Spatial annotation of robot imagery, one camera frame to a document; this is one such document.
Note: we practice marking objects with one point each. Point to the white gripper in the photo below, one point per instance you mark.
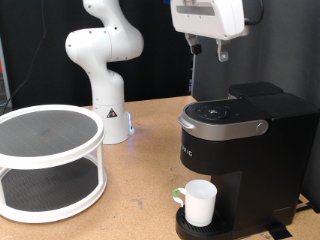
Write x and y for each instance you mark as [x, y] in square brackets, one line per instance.
[206, 23]

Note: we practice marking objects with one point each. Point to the black square lid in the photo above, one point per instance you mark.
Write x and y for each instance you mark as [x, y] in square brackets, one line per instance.
[283, 50]

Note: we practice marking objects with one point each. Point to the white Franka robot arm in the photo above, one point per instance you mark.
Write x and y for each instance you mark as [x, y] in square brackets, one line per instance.
[106, 83]

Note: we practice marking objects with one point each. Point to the white two-tier turntable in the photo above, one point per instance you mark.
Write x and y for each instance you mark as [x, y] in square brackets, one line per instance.
[50, 156]

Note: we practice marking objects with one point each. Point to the black tape strip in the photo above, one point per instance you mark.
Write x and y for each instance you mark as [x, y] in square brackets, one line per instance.
[278, 230]

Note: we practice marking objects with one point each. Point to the black Keurig coffee machine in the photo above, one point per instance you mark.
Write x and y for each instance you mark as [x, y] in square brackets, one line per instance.
[266, 166]

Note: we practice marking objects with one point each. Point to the black curtain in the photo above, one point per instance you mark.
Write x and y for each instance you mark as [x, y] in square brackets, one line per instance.
[160, 66]

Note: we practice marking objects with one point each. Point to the white mug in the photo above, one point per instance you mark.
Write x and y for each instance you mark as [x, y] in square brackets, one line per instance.
[200, 203]

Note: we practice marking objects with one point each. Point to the grey metal frame post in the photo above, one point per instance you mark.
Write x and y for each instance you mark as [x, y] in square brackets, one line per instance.
[194, 76]
[4, 73]

